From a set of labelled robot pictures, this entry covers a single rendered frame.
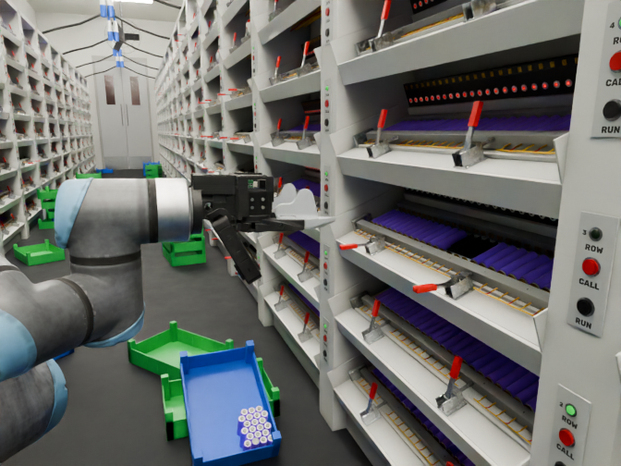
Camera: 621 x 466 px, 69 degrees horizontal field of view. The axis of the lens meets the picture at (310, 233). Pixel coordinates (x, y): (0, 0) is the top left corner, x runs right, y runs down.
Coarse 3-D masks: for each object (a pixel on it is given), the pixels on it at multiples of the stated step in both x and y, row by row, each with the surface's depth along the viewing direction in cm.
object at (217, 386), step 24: (192, 360) 125; (216, 360) 128; (240, 360) 131; (192, 384) 123; (216, 384) 124; (240, 384) 125; (192, 408) 117; (216, 408) 118; (240, 408) 119; (264, 408) 119; (192, 432) 112; (216, 432) 113; (192, 456) 102; (216, 456) 108; (240, 456) 105; (264, 456) 109
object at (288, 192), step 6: (288, 186) 74; (294, 186) 74; (282, 192) 73; (288, 192) 74; (294, 192) 75; (276, 198) 73; (282, 198) 73; (288, 198) 74; (294, 198) 75; (276, 204) 73; (270, 216) 72
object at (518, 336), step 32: (352, 224) 108; (512, 224) 78; (544, 224) 72; (352, 256) 102; (384, 256) 91; (448, 320) 72; (480, 320) 63; (512, 320) 60; (544, 320) 52; (512, 352) 59
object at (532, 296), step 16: (368, 224) 103; (384, 240) 96; (400, 240) 89; (416, 240) 86; (432, 256) 79; (448, 256) 76; (480, 272) 69; (496, 272) 67; (480, 288) 67; (496, 288) 66; (512, 288) 62; (528, 288) 61; (528, 304) 60; (544, 304) 58
